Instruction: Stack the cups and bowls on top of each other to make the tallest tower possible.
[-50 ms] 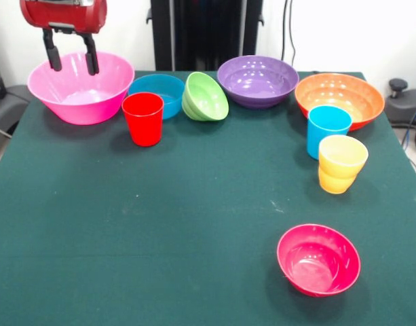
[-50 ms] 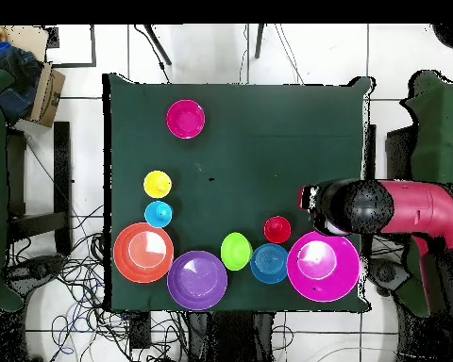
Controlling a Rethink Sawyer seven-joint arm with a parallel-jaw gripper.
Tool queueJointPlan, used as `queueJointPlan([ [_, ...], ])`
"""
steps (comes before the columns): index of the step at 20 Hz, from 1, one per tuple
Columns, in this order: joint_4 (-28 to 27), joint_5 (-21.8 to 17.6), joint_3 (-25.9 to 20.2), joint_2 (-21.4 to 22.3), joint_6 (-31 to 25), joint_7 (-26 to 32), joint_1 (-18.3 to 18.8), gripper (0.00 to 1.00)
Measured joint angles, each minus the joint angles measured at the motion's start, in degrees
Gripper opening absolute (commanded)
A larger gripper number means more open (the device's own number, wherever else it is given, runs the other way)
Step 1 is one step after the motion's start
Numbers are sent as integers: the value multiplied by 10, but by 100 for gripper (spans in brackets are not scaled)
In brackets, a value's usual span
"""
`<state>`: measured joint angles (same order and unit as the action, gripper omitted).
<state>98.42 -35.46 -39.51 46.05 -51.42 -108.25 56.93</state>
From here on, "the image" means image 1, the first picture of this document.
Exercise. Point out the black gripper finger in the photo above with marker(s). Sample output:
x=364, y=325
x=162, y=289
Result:
x=91, y=57
x=52, y=54

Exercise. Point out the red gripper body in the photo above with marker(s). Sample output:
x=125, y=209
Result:
x=65, y=15

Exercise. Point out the green bowl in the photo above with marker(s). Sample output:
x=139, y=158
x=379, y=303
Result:
x=207, y=98

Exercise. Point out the small crimson bowl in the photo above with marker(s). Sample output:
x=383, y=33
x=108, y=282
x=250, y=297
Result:
x=318, y=261

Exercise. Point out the large pink bowl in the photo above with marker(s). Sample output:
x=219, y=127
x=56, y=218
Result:
x=75, y=98

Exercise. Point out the blue bowl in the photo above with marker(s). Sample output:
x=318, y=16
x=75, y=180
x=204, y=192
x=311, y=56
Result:
x=160, y=88

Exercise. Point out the red cup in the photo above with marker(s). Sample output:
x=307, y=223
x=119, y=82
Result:
x=143, y=122

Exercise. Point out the purple bowl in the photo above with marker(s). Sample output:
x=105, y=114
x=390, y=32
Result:
x=258, y=79

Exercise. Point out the dark green tablecloth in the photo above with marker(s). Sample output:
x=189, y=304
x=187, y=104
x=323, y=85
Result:
x=194, y=254

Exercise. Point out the blue cup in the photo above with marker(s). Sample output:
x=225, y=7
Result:
x=326, y=132

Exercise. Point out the red-orange bowl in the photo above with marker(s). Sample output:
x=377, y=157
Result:
x=340, y=91

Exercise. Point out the yellow cup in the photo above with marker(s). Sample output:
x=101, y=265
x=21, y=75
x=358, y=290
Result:
x=341, y=166

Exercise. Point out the black pedestal foot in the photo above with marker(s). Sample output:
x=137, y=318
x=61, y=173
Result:
x=404, y=102
x=7, y=105

